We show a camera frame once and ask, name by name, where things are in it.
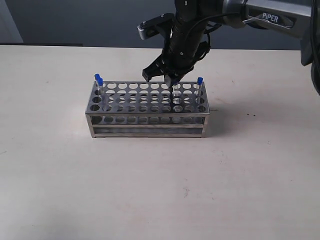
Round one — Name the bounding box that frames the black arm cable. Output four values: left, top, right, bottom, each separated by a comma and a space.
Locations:
184, 12, 245, 61

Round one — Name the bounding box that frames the stainless steel test tube rack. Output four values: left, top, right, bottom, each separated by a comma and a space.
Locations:
85, 81, 210, 138

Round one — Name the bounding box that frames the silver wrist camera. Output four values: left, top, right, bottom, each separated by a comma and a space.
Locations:
137, 13, 175, 40

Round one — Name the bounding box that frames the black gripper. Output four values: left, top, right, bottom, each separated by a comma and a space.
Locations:
142, 0, 208, 87

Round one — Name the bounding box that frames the blue capped test tube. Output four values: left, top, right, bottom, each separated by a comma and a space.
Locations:
195, 77, 204, 104
172, 84, 180, 106
99, 77, 104, 96
94, 73, 100, 95

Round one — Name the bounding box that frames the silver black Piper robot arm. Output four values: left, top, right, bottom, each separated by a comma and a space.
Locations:
138, 0, 320, 90

